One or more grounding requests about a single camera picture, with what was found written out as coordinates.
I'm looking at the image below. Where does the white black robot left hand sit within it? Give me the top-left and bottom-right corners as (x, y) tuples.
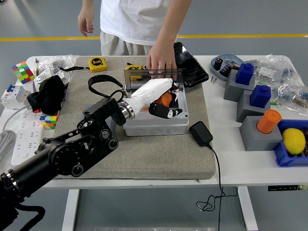
(126, 78), (183, 120)

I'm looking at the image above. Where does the person's right hand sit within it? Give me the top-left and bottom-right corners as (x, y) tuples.
(77, 9), (95, 37)

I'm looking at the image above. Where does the person's left hand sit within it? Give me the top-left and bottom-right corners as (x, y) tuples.
(146, 43), (179, 81)

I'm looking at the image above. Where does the grey electrical box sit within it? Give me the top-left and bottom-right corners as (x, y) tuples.
(123, 68), (190, 137)

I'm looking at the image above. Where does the round yellow tape measure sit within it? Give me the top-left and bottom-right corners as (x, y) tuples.
(126, 64), (145, 82)

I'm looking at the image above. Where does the square yellow tape measure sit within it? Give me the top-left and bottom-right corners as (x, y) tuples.
(60, 56), (108, 73)

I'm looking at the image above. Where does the person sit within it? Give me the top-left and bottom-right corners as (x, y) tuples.
(100, 0), (193, 56)

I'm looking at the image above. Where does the clear bag of parts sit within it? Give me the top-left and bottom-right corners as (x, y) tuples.
(271, 80), (308, 116)
(38, 54), (80, 73)
(247, 54), (296, 84)

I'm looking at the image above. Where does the grey block with round hole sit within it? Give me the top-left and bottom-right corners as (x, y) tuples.
(83, 103), (118, 137)

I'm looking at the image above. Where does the small white breaker module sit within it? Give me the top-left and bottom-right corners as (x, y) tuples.
(57, 68), (72, 84)

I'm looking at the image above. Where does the black power adapter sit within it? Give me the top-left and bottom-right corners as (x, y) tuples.
(189, 121), (214, 147)

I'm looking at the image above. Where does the grey-brown mat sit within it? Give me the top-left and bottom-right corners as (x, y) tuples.
(51, 55), (216, 180)

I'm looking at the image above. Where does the blue-grey dish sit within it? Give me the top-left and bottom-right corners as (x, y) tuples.
(211, 53), (244, 82)

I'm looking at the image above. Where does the white purple paper card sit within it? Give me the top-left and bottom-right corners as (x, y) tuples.
(33, 66), (57, 93)

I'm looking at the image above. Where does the small dark metal component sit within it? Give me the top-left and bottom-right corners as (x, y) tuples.
(226, 59), (241, 71)

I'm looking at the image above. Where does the grey holder block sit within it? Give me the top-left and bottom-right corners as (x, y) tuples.
(236, 89), (272, 123)
(223, 69), (256, 102)
(240, 115), (283, 152)

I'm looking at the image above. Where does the colourful puzzle cube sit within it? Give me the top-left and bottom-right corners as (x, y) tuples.
(11, 61), (35, 85)
(39, 112), (60, 130)

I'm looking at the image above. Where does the blue square block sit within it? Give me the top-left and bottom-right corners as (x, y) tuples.
(249, 84), (272, 108)
(235, 63), (255, 85)

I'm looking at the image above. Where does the white circuit breaker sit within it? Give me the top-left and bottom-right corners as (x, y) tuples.
(0, 84), (32, 110)

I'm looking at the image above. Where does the white power strip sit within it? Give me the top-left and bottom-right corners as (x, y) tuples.
(11, 110), (45, 167)

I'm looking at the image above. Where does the white table leg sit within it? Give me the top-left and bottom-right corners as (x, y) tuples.
(62, 189), (80, 231)
(237, 187), (258, 231)

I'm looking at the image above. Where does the blue plastic bin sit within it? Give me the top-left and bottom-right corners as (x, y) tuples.
(273, 119), (308, 167)

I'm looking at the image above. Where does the yellow lemon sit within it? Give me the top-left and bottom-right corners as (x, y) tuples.
(282, 128), (306, 155)

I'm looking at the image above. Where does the black table control panel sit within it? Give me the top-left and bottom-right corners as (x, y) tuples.
(268, 184), (308, 192)

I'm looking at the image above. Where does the black adapter cord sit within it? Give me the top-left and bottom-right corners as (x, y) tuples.
(196, 143), (239, 231)

